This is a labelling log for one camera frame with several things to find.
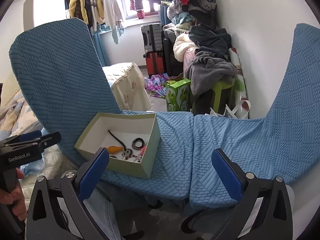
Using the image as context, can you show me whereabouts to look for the cream white duvet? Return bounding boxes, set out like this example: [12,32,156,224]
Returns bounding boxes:
[173,33,199,62]

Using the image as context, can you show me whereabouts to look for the black white patterned bangle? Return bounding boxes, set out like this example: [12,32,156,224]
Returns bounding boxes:
[132,137,145,151]

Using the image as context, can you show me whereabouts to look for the green cardboard box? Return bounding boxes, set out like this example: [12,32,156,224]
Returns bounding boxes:
[165,78,191,112]

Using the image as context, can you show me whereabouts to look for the black hair stick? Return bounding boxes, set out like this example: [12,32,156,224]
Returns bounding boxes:
[108,129,127,150]

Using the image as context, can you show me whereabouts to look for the red silver bead bracelet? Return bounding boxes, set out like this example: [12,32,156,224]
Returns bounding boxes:
[121,154,143,164]

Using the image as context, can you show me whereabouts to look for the grey blanket pile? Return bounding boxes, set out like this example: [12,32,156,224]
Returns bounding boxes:
[184,51,237,96]

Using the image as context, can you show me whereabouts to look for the white shopping bag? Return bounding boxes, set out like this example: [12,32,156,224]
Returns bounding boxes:
[205,100,251,120]

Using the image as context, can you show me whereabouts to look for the orange wooden gourd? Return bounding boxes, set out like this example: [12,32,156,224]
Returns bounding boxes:
[106,146,124,154]

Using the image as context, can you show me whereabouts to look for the grey suitcase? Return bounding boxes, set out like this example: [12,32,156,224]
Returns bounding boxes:
[140,23,163,53]

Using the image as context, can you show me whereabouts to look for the green jewelry box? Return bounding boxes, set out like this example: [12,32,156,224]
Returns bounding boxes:
[75,113,161,179]

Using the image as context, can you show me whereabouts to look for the person's left hand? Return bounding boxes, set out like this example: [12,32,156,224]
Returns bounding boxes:
[0,168,27,221]

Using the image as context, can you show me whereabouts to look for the pink hat hair clip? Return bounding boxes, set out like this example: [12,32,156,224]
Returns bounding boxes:
[139,146,146,157]

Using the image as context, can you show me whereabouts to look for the red suitcase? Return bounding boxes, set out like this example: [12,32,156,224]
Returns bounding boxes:
[143,51,166,77]

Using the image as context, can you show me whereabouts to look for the blue quilted bedspread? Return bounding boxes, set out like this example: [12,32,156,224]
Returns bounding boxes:
[9,18,319,208]

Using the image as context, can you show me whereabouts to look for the green plastic stool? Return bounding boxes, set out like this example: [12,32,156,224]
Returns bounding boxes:
[191,77,236,116]

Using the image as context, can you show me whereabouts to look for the purple patterned cloth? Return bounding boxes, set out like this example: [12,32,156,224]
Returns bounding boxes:
[145,73,170,99]

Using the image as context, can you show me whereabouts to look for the hanging clothes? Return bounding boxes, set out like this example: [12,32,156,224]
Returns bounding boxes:
[68,0,125,44]

